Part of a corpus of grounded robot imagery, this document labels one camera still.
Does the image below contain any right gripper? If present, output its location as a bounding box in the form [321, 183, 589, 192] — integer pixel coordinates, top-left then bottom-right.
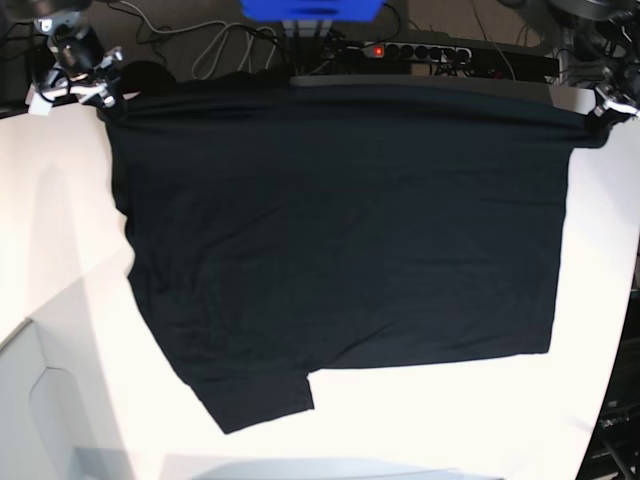
[29, 47, 124, 109]

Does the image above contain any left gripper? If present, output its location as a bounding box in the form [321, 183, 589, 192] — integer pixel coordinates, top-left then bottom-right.
[585, 67, 639, 145]

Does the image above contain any black T-shirt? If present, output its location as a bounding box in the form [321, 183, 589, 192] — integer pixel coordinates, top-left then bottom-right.
[105, 84, 603, 433]

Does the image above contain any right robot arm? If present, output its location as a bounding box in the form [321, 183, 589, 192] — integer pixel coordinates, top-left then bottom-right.
[6, 1, 124, 116]

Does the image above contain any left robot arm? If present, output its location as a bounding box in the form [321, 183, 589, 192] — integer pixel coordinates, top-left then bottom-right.
[546, 0, 639, 139]

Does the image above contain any black round object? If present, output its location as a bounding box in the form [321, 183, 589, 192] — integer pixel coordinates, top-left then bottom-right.
[117, 60, 177, 95]

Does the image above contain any black power strip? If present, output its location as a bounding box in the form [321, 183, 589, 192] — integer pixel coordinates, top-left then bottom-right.
[347, 42, 561, 83]

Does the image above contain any blue plastic box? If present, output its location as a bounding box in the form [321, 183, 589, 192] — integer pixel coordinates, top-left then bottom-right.
[240, 0, 384, 22]

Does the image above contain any white cable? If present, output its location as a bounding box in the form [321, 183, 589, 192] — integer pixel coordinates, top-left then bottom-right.
[114, 0, 281, 81]

